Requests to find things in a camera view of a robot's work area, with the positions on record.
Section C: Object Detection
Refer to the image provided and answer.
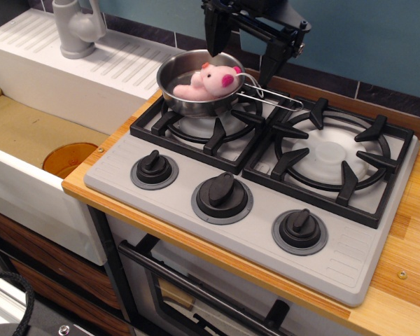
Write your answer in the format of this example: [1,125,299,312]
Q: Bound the black right burner grate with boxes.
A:
[242,98,419,229]

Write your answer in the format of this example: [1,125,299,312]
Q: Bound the black stove knob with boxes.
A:
[130,150,179,190]
[191,172,253,225]
[272,209,328,256]

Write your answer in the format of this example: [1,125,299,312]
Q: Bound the black left stove knob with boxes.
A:
[130,150,179,190]

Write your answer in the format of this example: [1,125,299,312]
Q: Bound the black middle stove knob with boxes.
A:
[191,172,253,225]

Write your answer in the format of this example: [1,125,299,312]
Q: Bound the grey toy faucet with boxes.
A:
[52,0,106,60]

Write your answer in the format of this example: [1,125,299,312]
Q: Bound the black cable lower left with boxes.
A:
[0,271,36,336]

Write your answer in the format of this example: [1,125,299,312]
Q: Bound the orange plastic plate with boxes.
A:
[42,142,97,179]

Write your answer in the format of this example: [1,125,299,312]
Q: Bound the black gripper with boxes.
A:
[202,1,312,86]

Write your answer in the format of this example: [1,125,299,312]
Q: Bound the black burner grate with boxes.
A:
[242,98,419,229]
[129,97,274,174]

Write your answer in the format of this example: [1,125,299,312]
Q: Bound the wooden drawer front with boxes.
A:
[0,213,134,335]

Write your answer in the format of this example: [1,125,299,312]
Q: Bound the black right stove knob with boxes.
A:
[272,209,328,256]

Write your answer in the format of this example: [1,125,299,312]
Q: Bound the pink stuffed pig toy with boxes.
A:
[172,62,267,102]

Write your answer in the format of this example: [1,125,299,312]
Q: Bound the grey toy stove top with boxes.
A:
[83,82,420,308]

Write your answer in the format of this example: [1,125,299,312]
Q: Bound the oven door with handle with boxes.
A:
[118,234,355,335]

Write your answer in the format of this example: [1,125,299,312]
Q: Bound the white toy sink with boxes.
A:
[0,9,175,265]

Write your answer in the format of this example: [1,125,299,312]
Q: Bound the stainless steel pan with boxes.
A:
[157,50,304,118]

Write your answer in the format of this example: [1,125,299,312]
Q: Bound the black left burner grate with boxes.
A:
[129,97,274,174]

